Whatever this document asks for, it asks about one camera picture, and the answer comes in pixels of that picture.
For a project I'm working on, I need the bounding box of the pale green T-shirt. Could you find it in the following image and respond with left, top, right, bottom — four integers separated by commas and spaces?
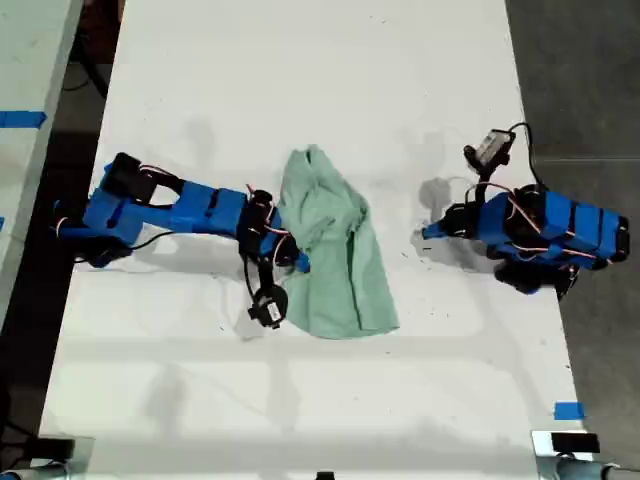
273, 143, 402, 341

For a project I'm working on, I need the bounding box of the short blue tape strip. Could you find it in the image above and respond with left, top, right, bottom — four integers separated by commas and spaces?
553, 401, 587, 421

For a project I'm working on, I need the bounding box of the white side table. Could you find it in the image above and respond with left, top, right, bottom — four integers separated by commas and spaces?
0, 0, 85, 321

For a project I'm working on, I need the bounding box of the small black box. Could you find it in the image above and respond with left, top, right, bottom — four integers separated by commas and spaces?
550, 432, 601, 455
36, 437, 77, 459

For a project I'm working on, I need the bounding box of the long blue tape strip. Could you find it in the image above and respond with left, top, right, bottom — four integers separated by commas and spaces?
0, 110, 48, 130

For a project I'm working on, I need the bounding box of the grey metal pipe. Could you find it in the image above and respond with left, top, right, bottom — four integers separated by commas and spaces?
537, 457, 622, 480
0, 460, 76, 480

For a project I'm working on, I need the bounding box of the black camera stalk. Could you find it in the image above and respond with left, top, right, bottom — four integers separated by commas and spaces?
255, 253, 277, 291
473, 167, 502, 202

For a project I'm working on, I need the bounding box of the black camera box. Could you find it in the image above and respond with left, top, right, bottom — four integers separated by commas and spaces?
248, 284, 290, 330
463, 128, 517, 172

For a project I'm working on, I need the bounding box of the black camera cable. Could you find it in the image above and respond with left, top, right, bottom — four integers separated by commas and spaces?
242, 252, 257, 304
508, 122, 547, 190

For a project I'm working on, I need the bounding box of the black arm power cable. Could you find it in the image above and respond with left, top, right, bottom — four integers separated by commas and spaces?
127, 230, 177, 252

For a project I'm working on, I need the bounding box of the black floor cable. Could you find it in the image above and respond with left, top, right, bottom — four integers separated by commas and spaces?
63, 49, 110, 100

